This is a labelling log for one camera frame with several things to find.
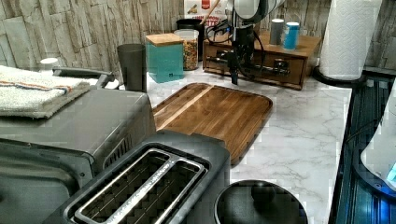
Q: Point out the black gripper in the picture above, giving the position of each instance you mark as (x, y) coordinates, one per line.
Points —
(243, 49)

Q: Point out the black drawer handle bar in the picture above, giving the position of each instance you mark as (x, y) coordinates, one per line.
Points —
(280, 67)

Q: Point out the wooden drawer box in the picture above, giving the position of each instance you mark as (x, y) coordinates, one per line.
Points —
(301, 60)

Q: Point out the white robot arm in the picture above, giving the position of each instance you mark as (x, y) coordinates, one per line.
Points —
(242, 16)

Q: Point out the wooden cutting board tray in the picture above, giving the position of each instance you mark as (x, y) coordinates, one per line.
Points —
(232, 116)

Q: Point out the clear cereal jar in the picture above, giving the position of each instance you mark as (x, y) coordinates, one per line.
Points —
(190, 48)

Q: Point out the grey salt shaker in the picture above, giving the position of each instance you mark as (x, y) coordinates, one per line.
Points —
(276, 31)

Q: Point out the blue pepper shaker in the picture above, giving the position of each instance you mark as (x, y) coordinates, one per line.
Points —
(291, 35)

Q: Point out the teal canister with wooden lid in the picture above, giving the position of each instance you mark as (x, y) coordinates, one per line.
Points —
(164, 57)

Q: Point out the cereal box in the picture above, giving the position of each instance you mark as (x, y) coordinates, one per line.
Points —
(212, 10)

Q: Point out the dark grey plastic cup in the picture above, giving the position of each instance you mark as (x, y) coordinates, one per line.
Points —
(132, 59)

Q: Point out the black two-slot toaster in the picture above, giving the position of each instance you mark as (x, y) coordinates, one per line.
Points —
(169, 178)

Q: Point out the paper towel roll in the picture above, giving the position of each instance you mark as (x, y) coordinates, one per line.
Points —
(346, 42)

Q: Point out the black coffee grinder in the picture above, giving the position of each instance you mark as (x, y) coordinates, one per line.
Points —
(258, 202)

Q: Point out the white striped towel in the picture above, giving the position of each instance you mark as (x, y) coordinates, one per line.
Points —
(36, 95)

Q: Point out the silver toaster oven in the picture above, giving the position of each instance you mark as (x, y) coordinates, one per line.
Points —
(45, 161)

